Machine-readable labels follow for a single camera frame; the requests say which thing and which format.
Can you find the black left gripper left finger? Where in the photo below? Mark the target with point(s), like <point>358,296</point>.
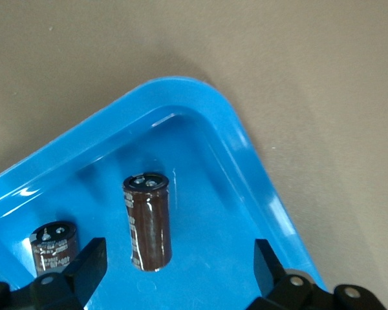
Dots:
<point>81,274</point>

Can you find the small dark connector block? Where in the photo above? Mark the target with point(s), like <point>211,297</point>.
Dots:
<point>51,252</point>

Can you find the brown table mat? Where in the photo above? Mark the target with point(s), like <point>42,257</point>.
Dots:
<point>278,64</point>

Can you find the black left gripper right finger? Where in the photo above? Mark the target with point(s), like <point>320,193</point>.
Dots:
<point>271,277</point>

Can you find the blue plastic tray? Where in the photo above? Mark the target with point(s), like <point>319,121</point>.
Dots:
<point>213,226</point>

